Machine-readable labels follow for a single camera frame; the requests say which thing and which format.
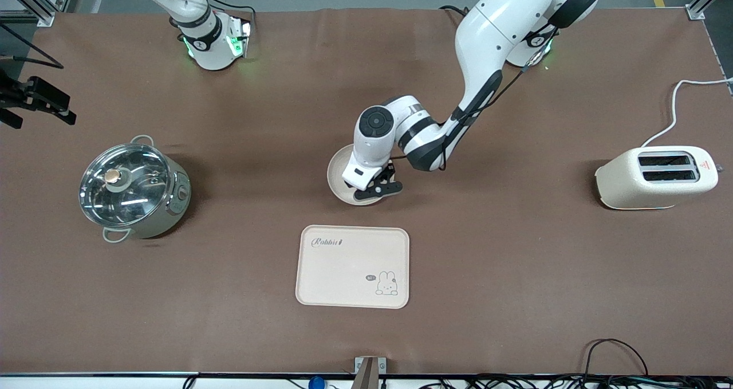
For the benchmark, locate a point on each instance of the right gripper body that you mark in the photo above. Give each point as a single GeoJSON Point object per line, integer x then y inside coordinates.
{"type": "Point", "coordinates": [22, 95]}

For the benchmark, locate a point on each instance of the cream round bowl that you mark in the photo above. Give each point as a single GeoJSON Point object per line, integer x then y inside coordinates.
{"type": "Point", "coordinates": [337, 174]}

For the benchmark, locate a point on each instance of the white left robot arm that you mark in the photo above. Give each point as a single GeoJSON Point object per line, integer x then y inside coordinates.
{"type": "Point", "coordinates": [487, 34]}

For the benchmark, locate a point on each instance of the brown table mat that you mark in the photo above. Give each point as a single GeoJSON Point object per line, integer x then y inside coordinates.
{"type": "Point", "coordinates": [458, 234]}

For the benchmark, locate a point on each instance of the beige rabbit print tray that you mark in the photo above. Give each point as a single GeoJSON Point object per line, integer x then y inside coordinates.
{"type": "Point", "coordinates": [343, 274]}

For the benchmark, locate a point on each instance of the glass pot lid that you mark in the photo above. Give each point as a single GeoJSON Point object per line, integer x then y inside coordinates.
{"type": "Point", "coordinates": [126, 185]}

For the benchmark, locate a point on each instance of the pale green electric pot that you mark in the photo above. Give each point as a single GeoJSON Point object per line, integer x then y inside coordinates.
{"type": "Point", "coordinates": [177, 205]}

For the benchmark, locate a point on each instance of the blue round cap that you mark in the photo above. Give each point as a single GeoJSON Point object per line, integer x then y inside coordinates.
{"type": "Point", "coordinates": [316, 383]}

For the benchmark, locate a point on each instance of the cream two-slot toaster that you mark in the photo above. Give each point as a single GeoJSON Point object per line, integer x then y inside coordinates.
{"type": "Point", "coordinates": [624, 183]}

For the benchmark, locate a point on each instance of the grey metal bracket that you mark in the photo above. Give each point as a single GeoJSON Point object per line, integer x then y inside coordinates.
{"type": "Point", "coordinates": [369, 372]}

